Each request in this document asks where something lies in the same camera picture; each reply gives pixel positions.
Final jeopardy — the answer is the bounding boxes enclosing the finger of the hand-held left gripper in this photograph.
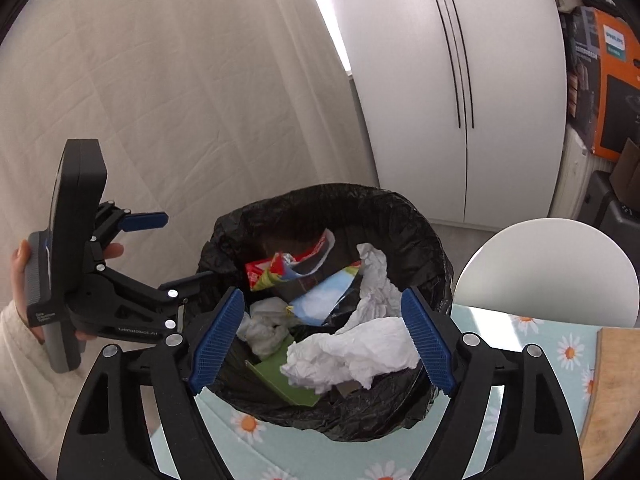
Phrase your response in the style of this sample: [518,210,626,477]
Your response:
[70,267,216,345]
[90,200,168,261]

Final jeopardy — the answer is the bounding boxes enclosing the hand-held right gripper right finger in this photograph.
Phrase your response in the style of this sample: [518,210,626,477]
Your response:
[400,287,585,480]

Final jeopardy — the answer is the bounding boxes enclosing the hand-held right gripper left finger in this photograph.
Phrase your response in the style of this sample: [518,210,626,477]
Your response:
[56,287,246,480]

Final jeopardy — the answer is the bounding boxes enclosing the small white tissue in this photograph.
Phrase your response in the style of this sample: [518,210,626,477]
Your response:
[236,297,293,358]

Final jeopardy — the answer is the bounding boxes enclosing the large white tissue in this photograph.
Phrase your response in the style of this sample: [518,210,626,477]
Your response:
[280,316,421,395]

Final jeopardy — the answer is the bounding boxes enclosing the red green snack wrapper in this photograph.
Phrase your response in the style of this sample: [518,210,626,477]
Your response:
[245,252,301,293]

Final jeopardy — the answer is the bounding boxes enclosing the white paper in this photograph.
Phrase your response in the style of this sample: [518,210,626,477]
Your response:
[340,242,403,333]

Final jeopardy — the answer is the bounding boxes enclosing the clear bin with black bag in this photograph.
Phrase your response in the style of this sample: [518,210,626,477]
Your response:
[197,184,456,443]

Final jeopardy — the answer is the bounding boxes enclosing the blue white torn wrapper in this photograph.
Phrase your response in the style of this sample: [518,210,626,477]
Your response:
[287,262,363,330]

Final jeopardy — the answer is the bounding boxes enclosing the red white snack wrapper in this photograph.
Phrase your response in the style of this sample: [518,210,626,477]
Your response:
[287,229,337,281]

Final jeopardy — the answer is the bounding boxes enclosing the person's left forearm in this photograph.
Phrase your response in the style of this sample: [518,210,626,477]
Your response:
[0,302,68,443]

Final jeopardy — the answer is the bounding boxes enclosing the person's left hand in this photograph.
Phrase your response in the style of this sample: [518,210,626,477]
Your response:
[10,239,125,343]

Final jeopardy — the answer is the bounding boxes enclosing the blue floral tablecloth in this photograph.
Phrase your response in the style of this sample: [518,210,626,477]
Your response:
[150,305,606,480]

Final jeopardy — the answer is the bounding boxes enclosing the white round chair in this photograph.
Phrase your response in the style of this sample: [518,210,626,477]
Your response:
[452,217,640,330]

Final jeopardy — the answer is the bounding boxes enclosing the wooden cutting board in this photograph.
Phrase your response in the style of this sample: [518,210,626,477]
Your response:
[577,326,640,480]

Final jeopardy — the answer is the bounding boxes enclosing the black case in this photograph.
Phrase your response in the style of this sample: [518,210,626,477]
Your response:
[582,170,640,233]

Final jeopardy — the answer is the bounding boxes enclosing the dark printed box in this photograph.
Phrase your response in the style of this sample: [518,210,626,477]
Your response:
[564,7,601,153]

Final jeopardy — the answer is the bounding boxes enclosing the orange cardboard box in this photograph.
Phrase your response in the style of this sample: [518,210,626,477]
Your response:
[590,7,640,163]

